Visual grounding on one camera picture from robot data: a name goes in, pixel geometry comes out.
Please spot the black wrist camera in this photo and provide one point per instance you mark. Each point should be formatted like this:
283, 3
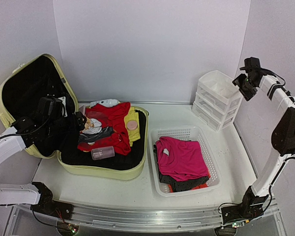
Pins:
50, 107
250, 64

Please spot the orange garment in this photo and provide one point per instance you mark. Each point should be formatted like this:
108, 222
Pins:
170, 189

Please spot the red folded garment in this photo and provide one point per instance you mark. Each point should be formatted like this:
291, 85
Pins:
110, 117

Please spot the yellow folded garment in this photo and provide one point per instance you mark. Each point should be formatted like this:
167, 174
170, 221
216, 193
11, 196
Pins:
132, 135

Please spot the white printed garment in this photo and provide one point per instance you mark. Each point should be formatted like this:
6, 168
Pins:
94, 131

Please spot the black garment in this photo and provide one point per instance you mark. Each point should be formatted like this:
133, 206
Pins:
179, 186

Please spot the white perforated plastic basket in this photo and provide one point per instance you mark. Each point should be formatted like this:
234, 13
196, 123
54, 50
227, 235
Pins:
185, 133

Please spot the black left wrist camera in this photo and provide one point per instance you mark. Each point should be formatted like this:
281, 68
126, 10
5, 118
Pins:
50, 107

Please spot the magenta garment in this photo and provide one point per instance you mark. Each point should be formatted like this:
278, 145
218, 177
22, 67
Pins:
180, 160

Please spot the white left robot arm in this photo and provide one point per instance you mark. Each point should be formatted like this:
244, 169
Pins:
17, 168

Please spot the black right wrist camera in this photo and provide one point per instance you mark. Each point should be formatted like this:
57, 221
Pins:
250, 64

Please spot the white plastic drawer organizer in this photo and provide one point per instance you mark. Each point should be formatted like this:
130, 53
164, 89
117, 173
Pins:
217, 101

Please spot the pink round container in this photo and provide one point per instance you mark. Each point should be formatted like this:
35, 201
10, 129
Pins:
132, 125

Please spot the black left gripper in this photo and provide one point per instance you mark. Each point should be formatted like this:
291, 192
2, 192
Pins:
79, 125

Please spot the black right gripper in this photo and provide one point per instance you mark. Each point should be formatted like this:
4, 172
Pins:
242, 87

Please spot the pale green hard-shell suitcase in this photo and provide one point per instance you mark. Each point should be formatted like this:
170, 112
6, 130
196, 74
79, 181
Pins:
43, 77

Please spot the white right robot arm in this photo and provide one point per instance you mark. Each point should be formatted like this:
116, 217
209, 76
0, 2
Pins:
282, 138

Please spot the clear pink plastic bottle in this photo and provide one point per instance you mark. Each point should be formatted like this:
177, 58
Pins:
102, 153

